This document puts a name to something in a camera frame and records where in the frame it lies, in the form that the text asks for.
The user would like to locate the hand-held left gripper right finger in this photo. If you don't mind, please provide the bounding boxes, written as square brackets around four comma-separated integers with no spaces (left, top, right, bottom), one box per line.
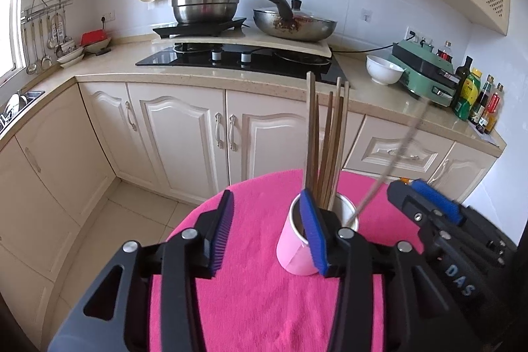
[299,188,475,352]

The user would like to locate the metal wall utensil rack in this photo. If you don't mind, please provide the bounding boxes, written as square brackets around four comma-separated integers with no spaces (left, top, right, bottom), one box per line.
[20,0,74,23]

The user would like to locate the single wooden chopstick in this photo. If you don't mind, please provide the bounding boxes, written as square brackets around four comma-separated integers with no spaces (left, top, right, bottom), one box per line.
[346,94,432,229]

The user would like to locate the steel wok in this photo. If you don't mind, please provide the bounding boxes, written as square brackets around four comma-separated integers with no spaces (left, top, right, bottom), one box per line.
[252,0,338,40]

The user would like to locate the black induction cooker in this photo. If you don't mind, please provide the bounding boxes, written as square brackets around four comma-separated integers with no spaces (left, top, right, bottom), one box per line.
[152,17,250,40]

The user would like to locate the dark red-label soda bottle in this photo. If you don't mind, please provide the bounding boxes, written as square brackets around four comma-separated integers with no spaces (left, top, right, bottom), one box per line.
[437,41,454,66]

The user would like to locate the green electric grill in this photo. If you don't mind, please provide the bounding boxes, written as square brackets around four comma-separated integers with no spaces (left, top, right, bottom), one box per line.
[390,39,463,108]

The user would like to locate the glass wok lid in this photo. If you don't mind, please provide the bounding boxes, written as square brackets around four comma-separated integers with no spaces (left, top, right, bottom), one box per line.
[253,0,337,25]

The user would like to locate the green bottle yellow cap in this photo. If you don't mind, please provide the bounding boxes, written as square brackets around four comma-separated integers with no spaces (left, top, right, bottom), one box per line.
[453,67,483,122]

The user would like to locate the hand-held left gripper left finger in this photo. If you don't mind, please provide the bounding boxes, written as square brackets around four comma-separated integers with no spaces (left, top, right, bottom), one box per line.
[74,189,236,352]

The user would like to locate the red-label sauce bottle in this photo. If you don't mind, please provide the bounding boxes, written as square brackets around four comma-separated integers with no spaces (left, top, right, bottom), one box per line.
[480,83,505,134]

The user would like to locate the row of hanging metal utensils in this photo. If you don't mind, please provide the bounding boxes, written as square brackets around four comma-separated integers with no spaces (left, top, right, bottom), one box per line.
[22,12,69,74]

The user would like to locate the black glass hob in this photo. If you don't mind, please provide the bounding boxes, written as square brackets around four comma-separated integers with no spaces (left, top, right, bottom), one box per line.
[135,43,351,85]

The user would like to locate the black power cable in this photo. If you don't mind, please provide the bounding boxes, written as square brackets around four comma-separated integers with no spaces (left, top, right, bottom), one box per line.
[330,31,417,55]

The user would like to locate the steel sink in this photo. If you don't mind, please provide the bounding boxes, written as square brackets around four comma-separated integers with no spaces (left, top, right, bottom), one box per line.
[0,90,46,130]

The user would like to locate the cream base cabinets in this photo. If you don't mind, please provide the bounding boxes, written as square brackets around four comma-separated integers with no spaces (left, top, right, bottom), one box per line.
[0,82,506,336]

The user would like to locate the dark green oil bottle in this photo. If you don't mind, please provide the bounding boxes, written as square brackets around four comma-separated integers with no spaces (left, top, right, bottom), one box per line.
[451,56,474,109]

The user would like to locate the beige kitchen countertop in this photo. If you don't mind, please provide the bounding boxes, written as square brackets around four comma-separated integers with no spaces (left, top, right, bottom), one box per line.
[0,39,507,155]

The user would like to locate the pink cup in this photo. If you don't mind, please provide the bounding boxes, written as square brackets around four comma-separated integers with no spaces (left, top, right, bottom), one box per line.
[276,191,359,276]

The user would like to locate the pink tablecloth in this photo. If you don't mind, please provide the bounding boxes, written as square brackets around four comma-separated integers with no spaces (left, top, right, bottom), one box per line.
[146,169,430,352]

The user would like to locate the white plate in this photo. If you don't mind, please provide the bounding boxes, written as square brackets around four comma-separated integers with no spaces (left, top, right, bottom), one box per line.
[2,92,21,122]

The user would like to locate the red lidded container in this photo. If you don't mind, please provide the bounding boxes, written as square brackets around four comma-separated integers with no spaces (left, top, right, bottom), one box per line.
[80,30,112,49]

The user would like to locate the bundle of wooden chopsticks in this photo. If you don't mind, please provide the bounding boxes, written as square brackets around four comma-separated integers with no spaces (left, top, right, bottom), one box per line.
[304,72,351,212]

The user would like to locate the white double wall socket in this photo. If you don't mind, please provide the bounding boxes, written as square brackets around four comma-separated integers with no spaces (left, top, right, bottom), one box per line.
[405,26,434,47]

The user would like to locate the dark soy sauce bottle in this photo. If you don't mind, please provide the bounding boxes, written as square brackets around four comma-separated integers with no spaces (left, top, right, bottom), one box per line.
[470,75,495,126]

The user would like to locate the stack of white bowls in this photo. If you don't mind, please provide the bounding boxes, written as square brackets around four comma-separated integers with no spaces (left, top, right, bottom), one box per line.
[55,41,86,68]

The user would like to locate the beige board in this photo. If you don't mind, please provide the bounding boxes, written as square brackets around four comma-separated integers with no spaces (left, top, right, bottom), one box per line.
[150,31,334,59]

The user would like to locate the window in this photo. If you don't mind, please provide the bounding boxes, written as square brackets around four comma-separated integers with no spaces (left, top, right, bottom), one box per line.
[0,0,29,84]

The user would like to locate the white bowl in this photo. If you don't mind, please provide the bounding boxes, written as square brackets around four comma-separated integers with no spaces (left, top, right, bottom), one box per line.
[366,54,406,86]

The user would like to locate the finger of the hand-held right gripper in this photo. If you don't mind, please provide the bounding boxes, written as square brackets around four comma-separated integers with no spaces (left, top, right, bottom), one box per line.
[410,179,465,227]
[386,181,450,241]

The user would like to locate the stainless steel pot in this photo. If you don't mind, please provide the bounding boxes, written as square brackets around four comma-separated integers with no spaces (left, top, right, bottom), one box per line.
[160,0,247,25]

